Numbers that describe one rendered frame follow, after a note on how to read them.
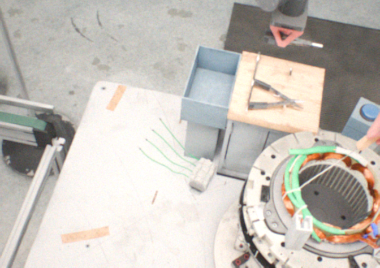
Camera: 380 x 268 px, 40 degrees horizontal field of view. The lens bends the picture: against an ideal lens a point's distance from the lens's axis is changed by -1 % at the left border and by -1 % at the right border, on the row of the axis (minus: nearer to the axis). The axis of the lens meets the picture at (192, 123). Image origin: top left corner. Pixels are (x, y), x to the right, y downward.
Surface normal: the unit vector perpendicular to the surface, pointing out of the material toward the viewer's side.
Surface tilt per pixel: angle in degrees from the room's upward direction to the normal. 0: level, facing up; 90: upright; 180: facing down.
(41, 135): 90
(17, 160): 0
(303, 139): 0
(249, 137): 90
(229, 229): 0
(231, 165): 90
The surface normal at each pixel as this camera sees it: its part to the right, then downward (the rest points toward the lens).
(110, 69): 0.07, -0.57
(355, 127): -0.51, 0.69
